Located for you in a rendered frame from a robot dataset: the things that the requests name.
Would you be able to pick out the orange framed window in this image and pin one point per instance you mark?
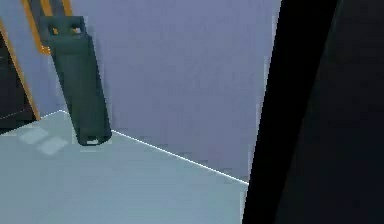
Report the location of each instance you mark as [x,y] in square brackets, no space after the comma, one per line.
[40,20]

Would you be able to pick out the orange framed dark doorway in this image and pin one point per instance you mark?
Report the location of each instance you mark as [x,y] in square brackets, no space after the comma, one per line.
[10,90]

